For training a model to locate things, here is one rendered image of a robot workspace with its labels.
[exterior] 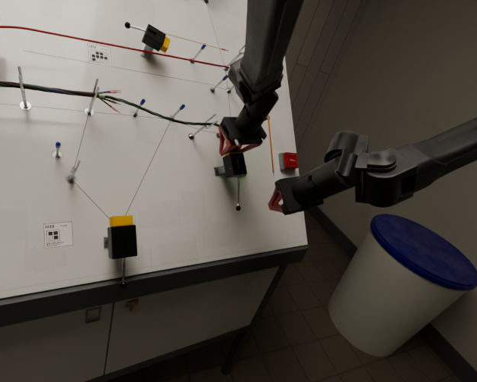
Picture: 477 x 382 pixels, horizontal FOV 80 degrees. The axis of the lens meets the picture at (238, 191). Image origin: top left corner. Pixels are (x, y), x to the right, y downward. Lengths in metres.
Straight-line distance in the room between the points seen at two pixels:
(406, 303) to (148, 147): 1.51
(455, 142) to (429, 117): 1.93
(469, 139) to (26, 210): 0.78
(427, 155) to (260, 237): 0.51
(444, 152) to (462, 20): 2.12
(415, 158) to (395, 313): 1.43
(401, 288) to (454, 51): 1.61
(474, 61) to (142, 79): 2.10
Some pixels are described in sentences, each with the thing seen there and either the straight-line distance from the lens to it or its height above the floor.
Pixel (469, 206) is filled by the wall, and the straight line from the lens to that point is 2.29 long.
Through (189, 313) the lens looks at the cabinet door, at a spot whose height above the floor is 0.61.
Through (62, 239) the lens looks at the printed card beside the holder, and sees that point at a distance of 0.69.
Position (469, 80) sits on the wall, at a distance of 2.44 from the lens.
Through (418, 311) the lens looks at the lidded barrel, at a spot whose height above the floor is 0.46.
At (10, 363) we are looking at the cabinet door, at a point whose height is 0.61.
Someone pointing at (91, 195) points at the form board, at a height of 1.01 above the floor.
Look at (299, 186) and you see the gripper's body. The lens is 0.54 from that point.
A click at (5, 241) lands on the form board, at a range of 0.69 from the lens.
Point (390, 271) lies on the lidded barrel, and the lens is 1.74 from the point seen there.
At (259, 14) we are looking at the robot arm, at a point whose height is 1.42.
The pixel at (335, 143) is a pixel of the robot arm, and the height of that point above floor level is 1.28.
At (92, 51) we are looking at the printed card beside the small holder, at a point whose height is 1.26.
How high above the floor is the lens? 1.40
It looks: 28 degrees down
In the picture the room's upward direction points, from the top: 19 degrees clockwise
